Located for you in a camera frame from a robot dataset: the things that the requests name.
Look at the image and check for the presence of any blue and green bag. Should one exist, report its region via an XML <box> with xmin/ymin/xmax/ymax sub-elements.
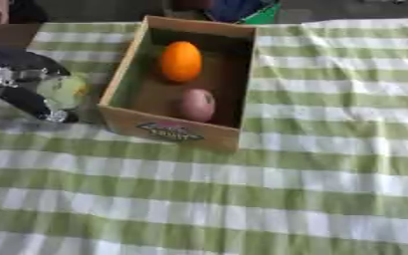
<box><xmin>204</xmin><ymin>0</ymin><xmax>283</xmax><ymax>25</ymax></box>

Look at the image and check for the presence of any orange toy fruit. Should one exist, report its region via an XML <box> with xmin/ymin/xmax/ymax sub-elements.
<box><xmin>156</xmin><ymin>40</ymin><xmax>204</xmax><ymax>84</ymax></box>

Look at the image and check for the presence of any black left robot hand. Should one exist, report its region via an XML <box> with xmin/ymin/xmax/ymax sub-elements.
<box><xmin>0</xmin><ymin>47</ymin><xmax>83</xmax><ymax>125</ymax></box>

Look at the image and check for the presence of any tan cardboard box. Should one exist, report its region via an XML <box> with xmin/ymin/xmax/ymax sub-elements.
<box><xmin>96</xmin><ymin>15</ymin><xmax>260</xmax><ymax>153</ymax></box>

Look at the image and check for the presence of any pale green toy fruit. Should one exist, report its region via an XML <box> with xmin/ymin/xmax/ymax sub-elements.
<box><xmin>35</xmin><ymin>74</ymin><xmax>92</xmax><ymax>111</ymax></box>

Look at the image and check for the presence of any pink toy fruit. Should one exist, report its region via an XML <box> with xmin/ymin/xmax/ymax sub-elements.
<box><xmin>176</xmin><ymin>88</ymin><xmax>218</xmax><ymax>124</ymax></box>

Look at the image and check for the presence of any person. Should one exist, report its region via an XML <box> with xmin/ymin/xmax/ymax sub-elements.
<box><xmin>0</xmin><ymin>0</ymin><xmax>51</xmax><ymax>26</ymax></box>

